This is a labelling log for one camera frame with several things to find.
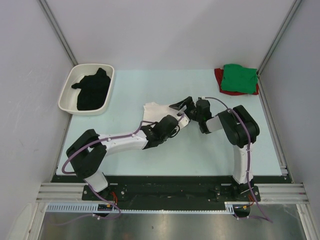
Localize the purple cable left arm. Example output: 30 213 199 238
61 111 186 221

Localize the red folded t-shirt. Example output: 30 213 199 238
214 68 259 96

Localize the black t-shirt in bin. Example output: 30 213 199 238
71 68 111 111

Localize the left aluminium corner post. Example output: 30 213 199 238
37 0 78 66

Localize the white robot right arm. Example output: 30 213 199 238
169 96 260 201

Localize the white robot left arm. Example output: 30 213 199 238
61 115 180 200

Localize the green folded t-shirt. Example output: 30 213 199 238
220 63 258 94

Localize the white t-shirt with robot print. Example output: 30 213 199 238
142 102 179 123

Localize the aluminium corner post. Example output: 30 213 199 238
37 0 78 66
257 0 304 76

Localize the white slotted cable duct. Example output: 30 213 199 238
46 201 237 216

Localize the right aluminium corner post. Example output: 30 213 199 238
257 0 304 76

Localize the white plastic bin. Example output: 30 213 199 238
58 63 115 116

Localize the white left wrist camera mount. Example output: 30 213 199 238
176 111 190 129

